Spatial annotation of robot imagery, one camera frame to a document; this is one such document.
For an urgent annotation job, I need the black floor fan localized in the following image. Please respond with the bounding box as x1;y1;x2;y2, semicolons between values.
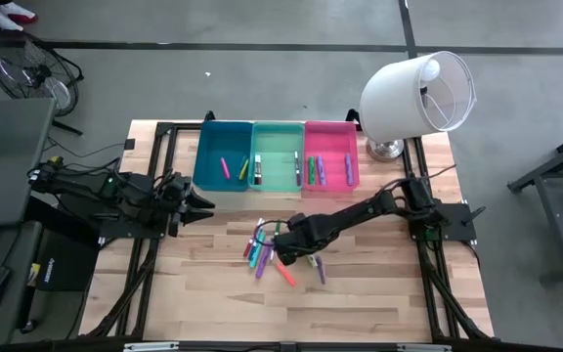
0;28;86;137

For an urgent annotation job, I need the orange highlighter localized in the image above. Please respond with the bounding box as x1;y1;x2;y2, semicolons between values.
275;262;298;288

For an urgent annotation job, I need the black computer box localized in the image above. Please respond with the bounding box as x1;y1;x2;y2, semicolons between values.
33;229;101;293

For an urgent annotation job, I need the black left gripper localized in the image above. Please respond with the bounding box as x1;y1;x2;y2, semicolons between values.
156;171;217;239

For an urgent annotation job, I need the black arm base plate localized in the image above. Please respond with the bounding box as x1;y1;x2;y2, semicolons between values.
98;214;170;241
405;200;487;243

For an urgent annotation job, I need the blue plastic bin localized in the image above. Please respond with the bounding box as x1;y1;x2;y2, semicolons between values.
192;120;254;193

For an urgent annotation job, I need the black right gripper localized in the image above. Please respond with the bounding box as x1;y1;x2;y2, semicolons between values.
274;223;322;268

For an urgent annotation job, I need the teal plastic bin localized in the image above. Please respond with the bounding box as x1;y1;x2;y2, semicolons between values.
247;120;307;194

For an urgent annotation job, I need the pink plastic bin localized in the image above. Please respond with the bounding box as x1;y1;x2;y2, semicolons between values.
301;120;361;195

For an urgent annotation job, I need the person's shoe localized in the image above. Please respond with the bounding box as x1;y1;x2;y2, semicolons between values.
0;1;38;24
0;12;23;32

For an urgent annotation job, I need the green Expo marker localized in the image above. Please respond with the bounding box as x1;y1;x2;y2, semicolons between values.
269;220;282;263

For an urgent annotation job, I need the teal highlighter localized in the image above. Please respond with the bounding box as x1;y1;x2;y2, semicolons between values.
248;229;267;270

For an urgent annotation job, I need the black metal stand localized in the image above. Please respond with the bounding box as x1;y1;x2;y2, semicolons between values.
507;124;563;286

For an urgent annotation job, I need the silver lamp white shade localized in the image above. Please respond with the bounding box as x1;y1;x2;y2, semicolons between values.
358;50;478;163

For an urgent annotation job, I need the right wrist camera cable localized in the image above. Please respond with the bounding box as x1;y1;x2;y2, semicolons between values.
260;218;292;242

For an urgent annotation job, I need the silver metal bracket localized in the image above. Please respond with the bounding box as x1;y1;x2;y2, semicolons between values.
397;343;453;352
123;341;181;352

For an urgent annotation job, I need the black aluminium table frame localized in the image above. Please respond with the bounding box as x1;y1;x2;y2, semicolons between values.
78;110;496;352

